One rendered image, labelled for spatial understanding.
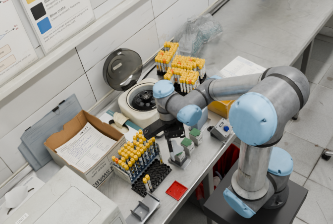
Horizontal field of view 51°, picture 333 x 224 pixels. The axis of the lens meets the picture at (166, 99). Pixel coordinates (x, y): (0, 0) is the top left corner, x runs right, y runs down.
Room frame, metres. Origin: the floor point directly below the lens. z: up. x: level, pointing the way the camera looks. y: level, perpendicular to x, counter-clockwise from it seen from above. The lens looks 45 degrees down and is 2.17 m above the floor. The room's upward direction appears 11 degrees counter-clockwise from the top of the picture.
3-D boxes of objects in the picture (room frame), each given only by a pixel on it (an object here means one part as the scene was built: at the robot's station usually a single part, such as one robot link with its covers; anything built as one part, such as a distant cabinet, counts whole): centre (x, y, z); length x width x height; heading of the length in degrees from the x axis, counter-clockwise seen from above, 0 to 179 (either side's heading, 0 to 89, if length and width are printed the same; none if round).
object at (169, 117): (0.89, 0.01, 1.22); 0.08 x 0.08 x 0.05
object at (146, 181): (0.83, 0.13, 0.93); 0.17 x 0.09 x 0.11; 134
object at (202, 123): (1.08, -0.14, 0.92); 0.10 x 0.07 x 0.10; 140
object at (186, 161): (0.89, -0.01, 0.89); 0.09 x 0.05 x 0.04; 46
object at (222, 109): (1.18, -0.28, 0.93); 0.13 x 0.13 x 0.10; 41
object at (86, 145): (1.00, 0.39, 0.95); 0.29 x 0.25 x 0.15; 44
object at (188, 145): (0.94, -0.05, 0.91); 0.05 x 0.04 x 0.07; 44
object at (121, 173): (0.93, 0.18, 0.91); 0.20 x 0.10 x 0.07; 134
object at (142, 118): (1.21, 0.09, 0.94); 0.30 x 0.24 x 0.12; 35
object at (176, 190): (0.75, 0.03, 0.88); 0.07 x 0.07 x 0.01; 44
